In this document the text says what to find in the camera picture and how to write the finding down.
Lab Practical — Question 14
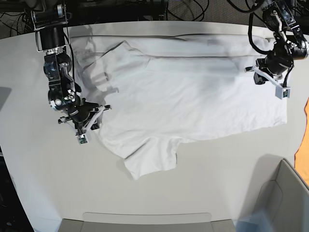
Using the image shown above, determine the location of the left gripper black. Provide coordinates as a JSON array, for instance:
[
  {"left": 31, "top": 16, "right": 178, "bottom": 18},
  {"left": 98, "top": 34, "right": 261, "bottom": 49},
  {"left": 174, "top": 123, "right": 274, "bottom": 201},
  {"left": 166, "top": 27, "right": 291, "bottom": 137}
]
[{"left": 253, "top": 52, "right": 294, "bottom": 85}]

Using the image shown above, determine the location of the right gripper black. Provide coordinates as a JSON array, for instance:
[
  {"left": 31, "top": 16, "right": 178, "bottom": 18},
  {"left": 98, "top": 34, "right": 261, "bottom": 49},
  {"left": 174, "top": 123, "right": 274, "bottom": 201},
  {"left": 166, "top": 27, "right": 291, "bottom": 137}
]
[{"left": 58, "top": 98, "right": 112, "bottom": 135}]

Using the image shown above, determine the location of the white T-shirt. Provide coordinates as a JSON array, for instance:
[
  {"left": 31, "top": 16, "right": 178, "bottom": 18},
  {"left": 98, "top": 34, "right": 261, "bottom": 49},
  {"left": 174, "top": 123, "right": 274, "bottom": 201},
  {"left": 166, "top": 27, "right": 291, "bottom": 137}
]
[{"left": 71, "top": 34, "right": 287, "bottom": 179}]

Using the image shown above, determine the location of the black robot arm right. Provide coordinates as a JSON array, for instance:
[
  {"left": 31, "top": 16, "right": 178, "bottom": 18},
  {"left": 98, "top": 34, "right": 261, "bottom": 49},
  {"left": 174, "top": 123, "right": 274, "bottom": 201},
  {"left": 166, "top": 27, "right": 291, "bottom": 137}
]
[{"left": 31, "top": 0, "right": 111, "bottom": 144}]

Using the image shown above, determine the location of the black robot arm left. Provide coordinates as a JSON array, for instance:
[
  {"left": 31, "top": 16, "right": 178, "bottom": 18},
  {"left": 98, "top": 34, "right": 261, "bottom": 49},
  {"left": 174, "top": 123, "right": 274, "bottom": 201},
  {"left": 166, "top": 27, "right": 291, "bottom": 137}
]
[{"left": 243, "top": 0, "right": 309, "bottom": 87}]

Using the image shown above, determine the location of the orange cloth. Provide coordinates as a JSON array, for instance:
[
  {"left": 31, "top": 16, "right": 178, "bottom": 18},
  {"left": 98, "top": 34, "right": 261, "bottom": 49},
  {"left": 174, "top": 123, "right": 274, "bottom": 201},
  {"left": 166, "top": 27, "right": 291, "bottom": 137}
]
[{"left": 295, "top": 101, "right": 309, "bottom": 185}]

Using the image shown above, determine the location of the grey cardboard box front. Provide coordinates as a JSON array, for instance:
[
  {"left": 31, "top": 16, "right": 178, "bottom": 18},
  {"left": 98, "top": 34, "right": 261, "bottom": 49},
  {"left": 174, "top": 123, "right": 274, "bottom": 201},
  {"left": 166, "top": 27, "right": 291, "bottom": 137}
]
[{"left": 58, "top": 212, "right": 236, "bottom": 232}]

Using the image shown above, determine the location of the grey cardboard box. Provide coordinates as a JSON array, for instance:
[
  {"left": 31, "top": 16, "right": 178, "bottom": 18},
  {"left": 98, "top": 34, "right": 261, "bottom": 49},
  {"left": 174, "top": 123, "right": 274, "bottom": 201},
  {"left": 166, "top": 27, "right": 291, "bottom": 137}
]
[
  {"left": 58, "top": 212, "right": 236, "bottom": 232},
  {"left": 256, "top": 159, "right": 309, "bottom": 232}
]

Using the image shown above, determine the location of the grey cardboard box right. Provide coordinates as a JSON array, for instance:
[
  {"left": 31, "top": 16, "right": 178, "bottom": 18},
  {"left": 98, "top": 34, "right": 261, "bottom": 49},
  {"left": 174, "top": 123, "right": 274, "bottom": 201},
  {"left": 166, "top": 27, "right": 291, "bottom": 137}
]
[{"left": 256, "top": 159, "right": 309, "bottom": 232}]

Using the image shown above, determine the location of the blue translucent object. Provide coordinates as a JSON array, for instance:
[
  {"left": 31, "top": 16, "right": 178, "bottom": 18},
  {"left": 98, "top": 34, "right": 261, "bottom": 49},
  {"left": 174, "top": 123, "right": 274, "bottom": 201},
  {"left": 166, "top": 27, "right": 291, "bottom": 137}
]
[{"left": 236, "top": 210, "right": 273, "bottom": 232}]

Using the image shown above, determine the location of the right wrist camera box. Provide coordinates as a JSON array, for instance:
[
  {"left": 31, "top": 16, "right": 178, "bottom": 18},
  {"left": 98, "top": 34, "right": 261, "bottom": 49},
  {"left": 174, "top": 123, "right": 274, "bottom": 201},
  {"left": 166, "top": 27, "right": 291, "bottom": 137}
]
[{"left": 76, "top": 134, "right": 88, "bottom": 145}]

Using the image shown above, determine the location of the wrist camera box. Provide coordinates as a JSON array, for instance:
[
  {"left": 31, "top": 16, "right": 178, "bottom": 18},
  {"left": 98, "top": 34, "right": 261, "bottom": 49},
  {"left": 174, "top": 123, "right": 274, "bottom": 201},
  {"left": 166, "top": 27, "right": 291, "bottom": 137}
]
[
  {"left": 275, "top": 86, "right": 291, "bottom": 99},
  {"left": 76, "top": 134, "right": 88, "bottom": 145}
]

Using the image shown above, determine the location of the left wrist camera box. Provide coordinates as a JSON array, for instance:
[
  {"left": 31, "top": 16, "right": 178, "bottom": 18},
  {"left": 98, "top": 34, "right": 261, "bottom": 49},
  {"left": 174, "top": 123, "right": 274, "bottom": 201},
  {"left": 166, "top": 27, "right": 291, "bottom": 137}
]
[{"left": 275, "top": 86, "right": 291, "bottom": 99}]

